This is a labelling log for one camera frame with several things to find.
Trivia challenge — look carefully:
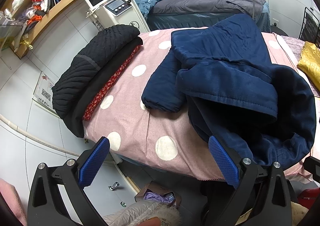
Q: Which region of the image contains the navy blue padded jacket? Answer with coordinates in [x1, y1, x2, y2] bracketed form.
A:
[142, 14, 317, 169]

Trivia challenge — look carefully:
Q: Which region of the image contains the pink cloth at edge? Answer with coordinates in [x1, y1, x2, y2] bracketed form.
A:
[0, 179, 27, 225]

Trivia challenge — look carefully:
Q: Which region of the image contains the red object at edge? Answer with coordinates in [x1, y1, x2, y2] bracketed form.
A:
[297, 188, 320, 210]

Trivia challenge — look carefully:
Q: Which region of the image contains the beige quilted fur-trim coat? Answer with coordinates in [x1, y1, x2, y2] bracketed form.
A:
[103, 201, 182, 225]

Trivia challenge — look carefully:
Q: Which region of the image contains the cardboard box with purple cloth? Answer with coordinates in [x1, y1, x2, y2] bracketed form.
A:
[135, 181, 182, 207]

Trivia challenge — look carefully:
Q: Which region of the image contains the pink polka dot bedsheet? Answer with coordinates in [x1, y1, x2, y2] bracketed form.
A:
[83, 28, 313, 180]

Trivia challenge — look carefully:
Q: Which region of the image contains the white sign on floor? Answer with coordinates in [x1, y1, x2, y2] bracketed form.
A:
[33, 72, 56, 113]

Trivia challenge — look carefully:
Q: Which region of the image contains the red floral folded cloth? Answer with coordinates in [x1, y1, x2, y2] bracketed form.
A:
[82, 45, 142, 121]

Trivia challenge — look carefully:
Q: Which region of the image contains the golden yellow pillow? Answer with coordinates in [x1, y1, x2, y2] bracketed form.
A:
[297, 41, 320, 90]

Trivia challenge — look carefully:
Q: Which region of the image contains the black quilted folded garment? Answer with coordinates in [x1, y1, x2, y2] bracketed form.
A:
[52, 24, 143, 138]

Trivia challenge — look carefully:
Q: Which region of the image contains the black metal rack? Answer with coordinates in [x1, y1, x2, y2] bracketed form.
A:
[299, 7, 320, 48]

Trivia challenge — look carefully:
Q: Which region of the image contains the white medical machine with screen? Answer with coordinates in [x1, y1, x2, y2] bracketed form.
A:
[84, 0, 150, 33]

